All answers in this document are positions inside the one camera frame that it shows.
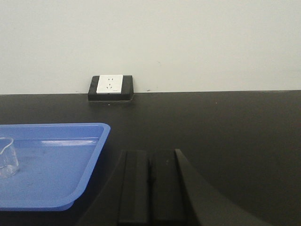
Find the clear glass beaker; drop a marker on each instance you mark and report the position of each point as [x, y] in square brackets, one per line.
[9, 164]

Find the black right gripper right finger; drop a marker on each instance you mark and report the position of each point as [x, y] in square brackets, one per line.
[166, 197]

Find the blue plastic tray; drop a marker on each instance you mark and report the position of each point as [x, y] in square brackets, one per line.
[56, 162]

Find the white socket on black base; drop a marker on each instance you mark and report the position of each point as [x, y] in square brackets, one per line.
[111, 88]

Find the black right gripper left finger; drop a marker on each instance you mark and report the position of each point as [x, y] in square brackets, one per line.
[134, 202]

